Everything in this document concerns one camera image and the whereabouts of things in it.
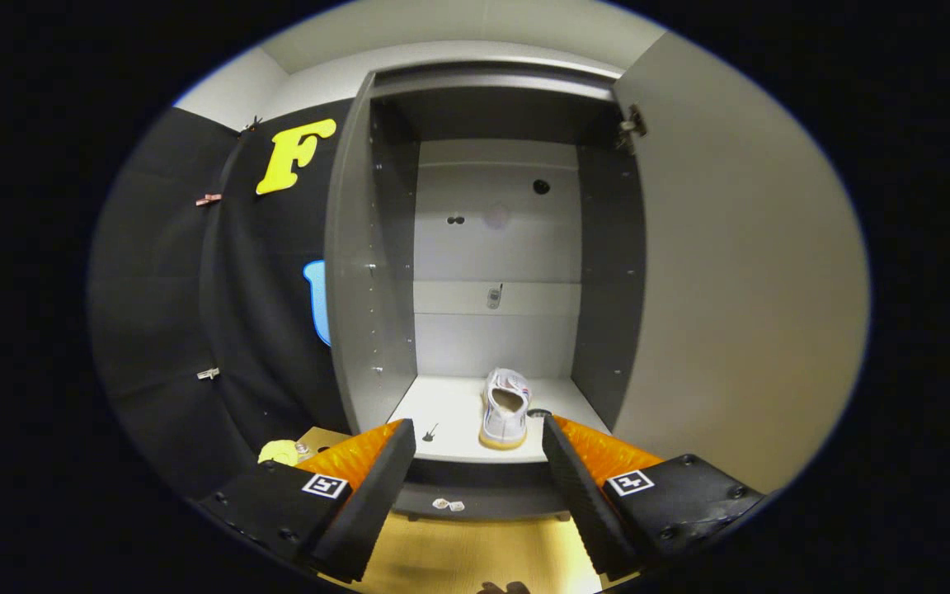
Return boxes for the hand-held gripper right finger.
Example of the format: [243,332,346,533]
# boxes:
[541,413,766,580]

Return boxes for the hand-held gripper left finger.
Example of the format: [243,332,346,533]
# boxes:
[195,417,418,584]

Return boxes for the white canvas shoe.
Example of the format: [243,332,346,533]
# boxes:
[479,368,532,450]

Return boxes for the grey shoe cabinet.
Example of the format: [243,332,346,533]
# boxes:
[325,62,647,522]

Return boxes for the grey cabinet shelf board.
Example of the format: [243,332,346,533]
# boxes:
[388,375,609,464]

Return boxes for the metal door hinge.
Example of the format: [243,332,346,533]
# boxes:
[617,103,649,153]

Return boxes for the black backdrop cloth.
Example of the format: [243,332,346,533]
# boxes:
[87,99,356,500]

